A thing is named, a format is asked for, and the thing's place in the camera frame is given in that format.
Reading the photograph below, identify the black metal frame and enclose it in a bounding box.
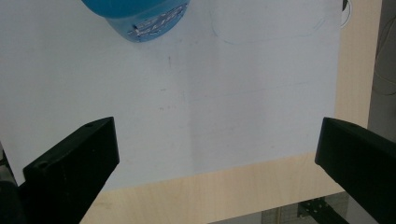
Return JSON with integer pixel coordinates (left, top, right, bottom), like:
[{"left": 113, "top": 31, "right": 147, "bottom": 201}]
[{"left": 297, "top": 197, "right": 351, "bottom": 224}]

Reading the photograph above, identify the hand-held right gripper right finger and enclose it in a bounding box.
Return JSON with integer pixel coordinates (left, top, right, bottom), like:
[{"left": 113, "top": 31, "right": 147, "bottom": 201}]
[{"left": 314, "top": 117, "right": 396, "bottom": 224}]

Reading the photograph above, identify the white paper mat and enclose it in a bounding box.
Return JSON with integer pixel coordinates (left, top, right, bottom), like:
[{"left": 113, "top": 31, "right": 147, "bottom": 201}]
[{"left": 0, "top": 0, "right": 345, "bottom": 192}]

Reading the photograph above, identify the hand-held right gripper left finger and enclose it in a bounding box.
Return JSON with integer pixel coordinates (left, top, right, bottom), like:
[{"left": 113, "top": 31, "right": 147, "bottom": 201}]
[{"left": 19, "top": 116, "right": 120, "bottom": 224}]

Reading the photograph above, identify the blue plastic bottle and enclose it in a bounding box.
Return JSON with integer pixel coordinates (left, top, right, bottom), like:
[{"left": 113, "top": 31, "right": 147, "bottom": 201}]
[{"left": 80, "top": 0, "right": 191, "bottom": 44}]

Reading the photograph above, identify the white cable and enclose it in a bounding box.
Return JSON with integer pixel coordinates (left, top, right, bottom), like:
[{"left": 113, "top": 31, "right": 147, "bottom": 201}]
[{"left": 340, "top": 0, "right": 353, "bottom": 30}]

